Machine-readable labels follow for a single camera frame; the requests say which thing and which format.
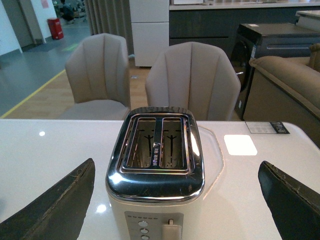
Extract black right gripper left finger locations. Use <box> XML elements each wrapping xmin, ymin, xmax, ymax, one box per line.
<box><xmin>0</xmin><ymin>158</ymin><xmax>96</xmax><ymax>240</ymax></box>

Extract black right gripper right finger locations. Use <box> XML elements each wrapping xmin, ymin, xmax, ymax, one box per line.
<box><xmin>258</xmin><ymin>161</ymin><xmax>320</xmax><ymax>240</ymax></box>

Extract black white table label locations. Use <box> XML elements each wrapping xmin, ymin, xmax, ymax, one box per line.
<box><xmin>245</xmin><ymin>121</ymin><xmax>290</xmax><ymax>134</ymax></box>

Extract white chrome two-slot toaster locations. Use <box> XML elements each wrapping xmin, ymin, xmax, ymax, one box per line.
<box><xmin>105</xmin><ymin>107</ymin><xmax>205</xmax><ymax>240</ymax></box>

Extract beige sofa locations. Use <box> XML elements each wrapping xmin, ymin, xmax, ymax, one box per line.
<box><xmin>243</xmin><ymin>43</ymin><xmax>320</xmax><ymax>146</ymax></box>

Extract beige chair left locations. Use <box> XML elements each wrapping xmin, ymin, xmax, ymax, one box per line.
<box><xmin>60</xmin><ymin>33</ymin><xmax>131</xmax><ymax>120</ymax></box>

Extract beige chair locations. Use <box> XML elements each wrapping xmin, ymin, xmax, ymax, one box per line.
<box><xmin>145</xmin><ymin>41</ymin><xmax>241</xmax><ymax>121</ymax></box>
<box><xmin>60</xmin><ymin>33</ymin><xmax>131</xmax><ymax>120</ymax></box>

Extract beige chair right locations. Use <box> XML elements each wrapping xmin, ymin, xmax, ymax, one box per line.
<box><xmin>145</xmin><ymin>41</ymin><xmax>241</xmax><ymax>121</ymax></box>

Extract black washing machine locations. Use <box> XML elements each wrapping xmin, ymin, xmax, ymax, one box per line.
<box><xmin>230</xmin><ymin>23</ymin><xmax>320</xmax><ymax>119</ymax></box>

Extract red bin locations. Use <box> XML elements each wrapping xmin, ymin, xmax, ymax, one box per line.
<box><xmin>47</xmin><ymin>18</ymin><xmax>64</xmax><ymax>40</ymax></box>

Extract dark kitchen counter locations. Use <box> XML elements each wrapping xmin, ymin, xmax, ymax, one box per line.
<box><xmin>169</xmin><ymin>0</ymin><xmax>320</xmax><ymax>55</ymax></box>

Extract crouching person in background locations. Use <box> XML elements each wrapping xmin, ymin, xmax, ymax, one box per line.
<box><xmin>60</xmin><ymin>0</ymin><xmax>75</xmax><ymax>24</ymax></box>

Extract grey curtain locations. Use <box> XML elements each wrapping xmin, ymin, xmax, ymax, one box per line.
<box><xmin>84</xmin><ymin>0</ymin><xmax>134</xmax><ymax>55</ymax></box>

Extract white cabinet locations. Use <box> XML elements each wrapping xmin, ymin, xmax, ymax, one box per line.
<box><xmin>129</xmin><ymin>0</ymin><xmax>170</xmax><ymax>67</ymax></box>

